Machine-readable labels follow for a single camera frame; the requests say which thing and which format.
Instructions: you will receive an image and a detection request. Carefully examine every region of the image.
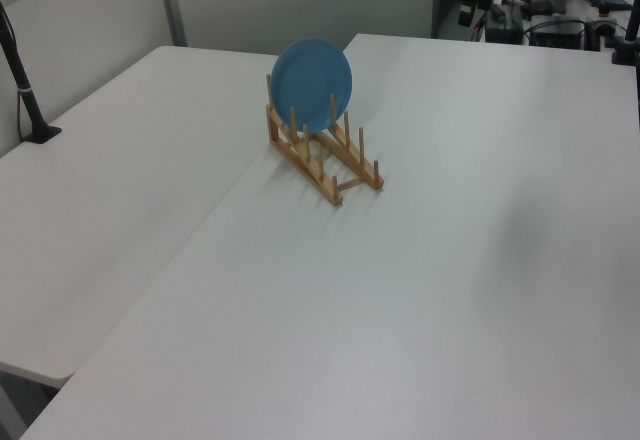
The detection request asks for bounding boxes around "grey metal partition post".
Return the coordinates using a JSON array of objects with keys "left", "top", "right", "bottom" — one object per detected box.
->
[{"left": 153, "top": 0, "right": 189, "bottom": 49}]

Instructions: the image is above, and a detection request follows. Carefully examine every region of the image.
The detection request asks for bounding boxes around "black camera stand pole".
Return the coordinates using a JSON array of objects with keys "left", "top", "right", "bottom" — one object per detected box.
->
[{"left": 0, "top": 0, "right": 63, "bottom": 146}]

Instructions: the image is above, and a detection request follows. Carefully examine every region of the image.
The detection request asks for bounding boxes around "black electronics box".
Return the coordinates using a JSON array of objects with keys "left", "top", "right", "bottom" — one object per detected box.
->
[{"left": 528, "top": 18, "right": 587, "bottom": 50}]

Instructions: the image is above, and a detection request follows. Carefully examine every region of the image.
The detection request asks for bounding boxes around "dark green-topped device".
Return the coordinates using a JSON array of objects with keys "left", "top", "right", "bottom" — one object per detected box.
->
[{"left": 485, "top": 3, "right": 525, "bottom": 45}]

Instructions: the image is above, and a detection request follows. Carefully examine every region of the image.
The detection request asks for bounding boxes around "black clamp stand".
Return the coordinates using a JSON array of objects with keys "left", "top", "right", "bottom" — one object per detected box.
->
[{"left": 610, "top": 0, "right": 640, "bottom": 67}]

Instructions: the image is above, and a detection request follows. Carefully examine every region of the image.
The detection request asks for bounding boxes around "wooden plate rack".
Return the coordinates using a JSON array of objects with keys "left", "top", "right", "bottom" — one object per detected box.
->
[{"left": 263, "top": 73, "right": 386, "bottom": 208}]

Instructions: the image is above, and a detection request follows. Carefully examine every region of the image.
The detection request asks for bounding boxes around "blue round plate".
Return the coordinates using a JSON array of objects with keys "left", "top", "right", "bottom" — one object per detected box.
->
[{"left": 270, "top": 36, "right": 355, "bottom": 134}]

